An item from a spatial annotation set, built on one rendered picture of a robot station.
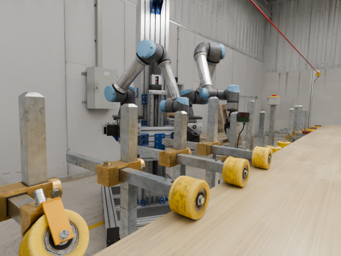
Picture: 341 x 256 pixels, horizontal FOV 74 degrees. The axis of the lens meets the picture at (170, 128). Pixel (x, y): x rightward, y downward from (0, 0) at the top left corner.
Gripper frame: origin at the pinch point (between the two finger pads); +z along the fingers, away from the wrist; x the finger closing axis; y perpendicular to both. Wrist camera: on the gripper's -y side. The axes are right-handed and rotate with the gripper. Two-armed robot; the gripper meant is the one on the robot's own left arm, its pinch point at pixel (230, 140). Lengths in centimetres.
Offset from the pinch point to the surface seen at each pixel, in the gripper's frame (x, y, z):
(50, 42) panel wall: 239, 90, -99
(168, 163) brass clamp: 16, -79, -2
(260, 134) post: -19.2, 23.0, -2.2
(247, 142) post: -10.6, -0.5, 0.8
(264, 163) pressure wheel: -16, -62, -1
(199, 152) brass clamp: 10, -54, -2
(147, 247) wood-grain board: 6, -118, 1
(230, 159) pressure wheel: -5, -82, -6
